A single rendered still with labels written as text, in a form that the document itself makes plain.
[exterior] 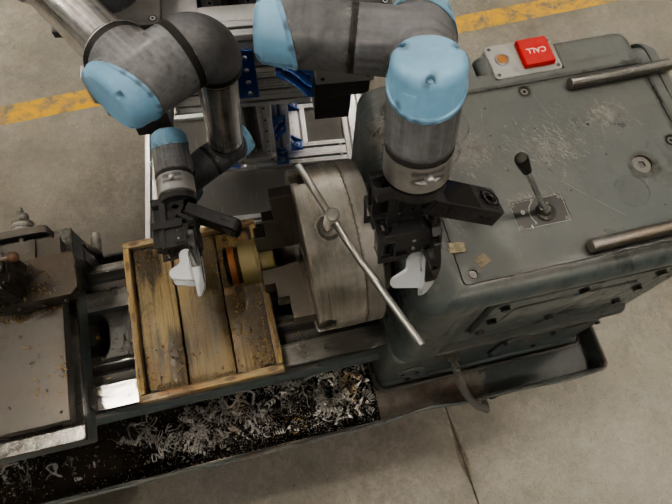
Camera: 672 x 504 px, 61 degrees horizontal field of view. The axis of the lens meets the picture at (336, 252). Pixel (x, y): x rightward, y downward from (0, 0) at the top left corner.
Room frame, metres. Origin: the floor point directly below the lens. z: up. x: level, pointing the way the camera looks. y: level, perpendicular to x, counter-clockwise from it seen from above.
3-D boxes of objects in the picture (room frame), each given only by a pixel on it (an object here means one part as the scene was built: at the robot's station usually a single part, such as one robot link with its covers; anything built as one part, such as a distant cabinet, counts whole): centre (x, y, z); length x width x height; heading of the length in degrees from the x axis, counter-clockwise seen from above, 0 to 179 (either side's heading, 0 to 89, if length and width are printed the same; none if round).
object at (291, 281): (0.32, 0.06, 1.09); 0.12 x 0.11 x 0.05; 18
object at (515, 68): (0.77, -0.32, 1.23); 0.13 x 0.08 x 0.05; 108
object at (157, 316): (0.34, 0.28, 0.89); 0.36 x 0.30 x 0.04; 18
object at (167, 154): (0.60, 0.35, 1.07); 0.11 x 0.08 x 0.09; 18
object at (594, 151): (0.57, -0.36, 1.06); 0.59 x 0.48 x 0.39; 108
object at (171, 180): (0.53, 0.33, 1.08); 0.08 x 0.05 x 0.08; 108
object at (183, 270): (0.35, 0.28, 1.09); 0.09 x 0.06 x 0.03; 18
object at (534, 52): (0.78, -0.34, 1.26); 0.06 x 0.06 x 0.02; 18
